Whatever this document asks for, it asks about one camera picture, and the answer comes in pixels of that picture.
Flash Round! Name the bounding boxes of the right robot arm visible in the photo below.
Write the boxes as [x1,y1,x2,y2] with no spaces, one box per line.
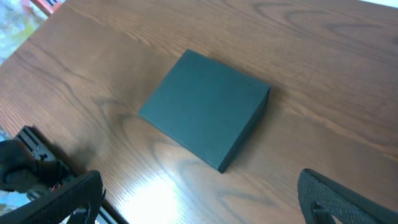
[1,140,397,223]

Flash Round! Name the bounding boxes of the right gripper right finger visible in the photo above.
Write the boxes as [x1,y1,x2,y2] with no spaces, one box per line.
[297,169,397,223]

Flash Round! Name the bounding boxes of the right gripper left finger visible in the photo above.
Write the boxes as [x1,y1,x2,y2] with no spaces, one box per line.
[1,170,104,224]

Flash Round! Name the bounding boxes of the black gift box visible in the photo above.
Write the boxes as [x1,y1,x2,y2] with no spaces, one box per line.
[139,49,271,173]

